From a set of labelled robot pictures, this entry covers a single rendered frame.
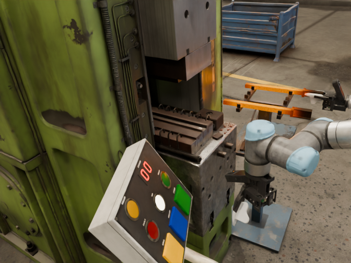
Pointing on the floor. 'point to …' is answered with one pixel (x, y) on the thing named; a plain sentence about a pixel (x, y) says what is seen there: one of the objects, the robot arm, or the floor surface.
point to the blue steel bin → (259, 26)
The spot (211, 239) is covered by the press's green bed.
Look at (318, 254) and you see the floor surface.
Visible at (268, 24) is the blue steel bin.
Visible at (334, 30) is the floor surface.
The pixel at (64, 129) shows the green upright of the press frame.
